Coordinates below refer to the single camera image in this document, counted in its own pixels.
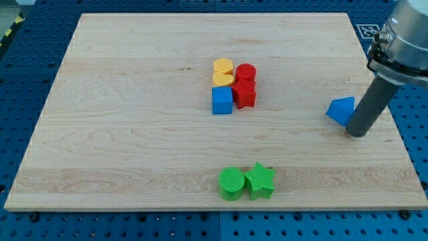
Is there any wooden board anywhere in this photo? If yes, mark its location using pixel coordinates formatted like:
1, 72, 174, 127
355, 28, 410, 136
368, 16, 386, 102
5, 13, 427, 212

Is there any blue triangle block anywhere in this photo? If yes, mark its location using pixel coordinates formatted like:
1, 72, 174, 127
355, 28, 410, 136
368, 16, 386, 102
326, 96, 355, 127

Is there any yellow hexagon block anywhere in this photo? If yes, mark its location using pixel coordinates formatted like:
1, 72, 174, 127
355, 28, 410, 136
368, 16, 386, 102
213, 58, 234, 75

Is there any red cylinder block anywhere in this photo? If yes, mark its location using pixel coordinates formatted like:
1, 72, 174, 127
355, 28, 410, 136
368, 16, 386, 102
235, 63, 257, 82

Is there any red star block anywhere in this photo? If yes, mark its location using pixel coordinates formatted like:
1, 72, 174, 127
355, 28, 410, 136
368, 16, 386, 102
231, 80, 257, 109

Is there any white fiducial marker tag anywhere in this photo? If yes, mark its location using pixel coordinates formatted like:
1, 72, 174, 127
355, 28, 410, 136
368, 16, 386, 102
356, 23, 380, 39

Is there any green cylinder block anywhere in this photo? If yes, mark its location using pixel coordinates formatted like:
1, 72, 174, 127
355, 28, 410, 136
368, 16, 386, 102
219, 167, 245, 201

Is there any green star block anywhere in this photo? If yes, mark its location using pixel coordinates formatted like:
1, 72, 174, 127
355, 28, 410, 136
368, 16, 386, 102
244, 162, 276, 201

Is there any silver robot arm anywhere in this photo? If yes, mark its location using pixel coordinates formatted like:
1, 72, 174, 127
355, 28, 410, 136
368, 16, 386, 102
345, 0, 427, 138

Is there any blue cube block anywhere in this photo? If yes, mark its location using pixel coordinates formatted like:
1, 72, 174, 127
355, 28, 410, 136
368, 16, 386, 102
211, 86, 233, 114

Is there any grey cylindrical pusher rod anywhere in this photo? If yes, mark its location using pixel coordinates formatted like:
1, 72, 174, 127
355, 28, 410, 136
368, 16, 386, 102
345, 75, 400, 138

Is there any yellow heart block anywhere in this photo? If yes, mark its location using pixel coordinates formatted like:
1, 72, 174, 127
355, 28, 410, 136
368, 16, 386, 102
212, 72, 235, 87

